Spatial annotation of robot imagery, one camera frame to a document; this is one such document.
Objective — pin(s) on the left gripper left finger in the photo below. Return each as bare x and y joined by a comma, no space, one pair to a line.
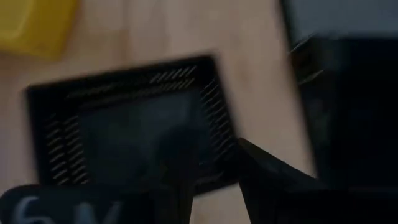
93,205

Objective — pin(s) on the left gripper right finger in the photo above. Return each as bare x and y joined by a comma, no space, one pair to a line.
295,202

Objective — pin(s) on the black slotted plastic basket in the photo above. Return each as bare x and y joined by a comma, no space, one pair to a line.
124,124
357,109

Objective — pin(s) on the yellow slotted plastic basket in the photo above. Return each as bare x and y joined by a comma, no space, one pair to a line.
31,25

